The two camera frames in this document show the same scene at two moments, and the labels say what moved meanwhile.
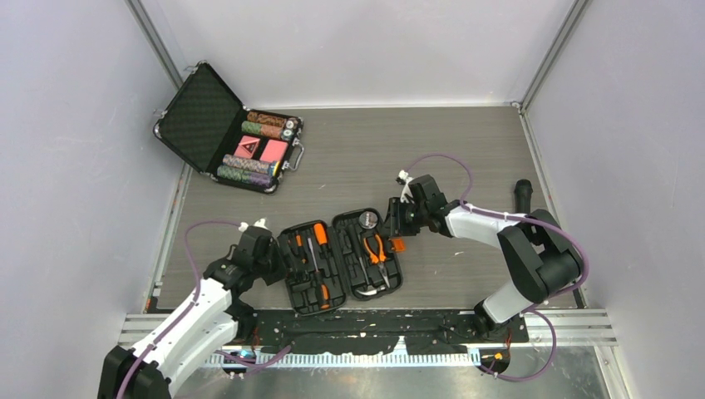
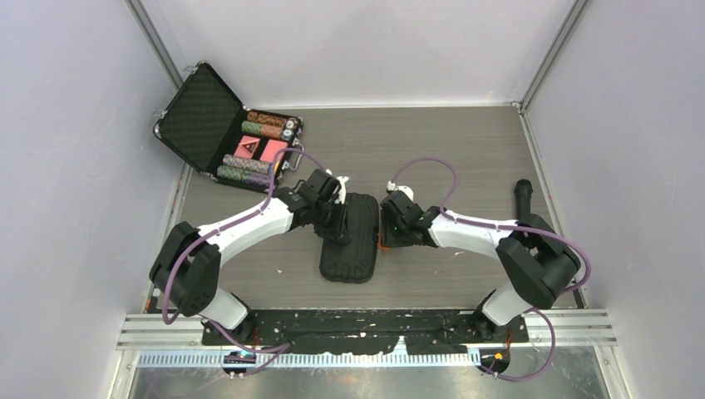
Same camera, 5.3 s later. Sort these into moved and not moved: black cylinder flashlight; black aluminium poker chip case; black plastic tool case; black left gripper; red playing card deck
Moved: black left gripper; black plastic tool case
Not moved: red playing card deck; black aluminium poker chip case; black cylinder flashlight
